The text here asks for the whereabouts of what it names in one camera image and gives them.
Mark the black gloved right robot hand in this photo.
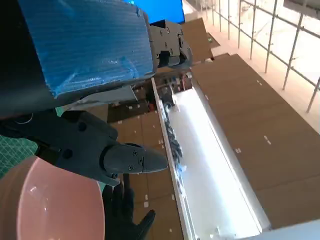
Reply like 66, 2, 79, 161
102, 173, 156, 240

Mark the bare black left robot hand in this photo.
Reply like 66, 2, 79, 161
0, 0, 194, 188

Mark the pink bowl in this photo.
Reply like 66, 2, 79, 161
0, 154, 105, 240

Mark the monitor with blue screen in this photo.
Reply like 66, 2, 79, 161
124, 0, 186, 25

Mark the green cutting mat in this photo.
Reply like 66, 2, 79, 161
0, 106, 64, 177

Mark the white cable tray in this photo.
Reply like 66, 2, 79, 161
151, 72, 272, 240

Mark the white metal grid frame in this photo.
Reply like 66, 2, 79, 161
184, 0, 320, 113

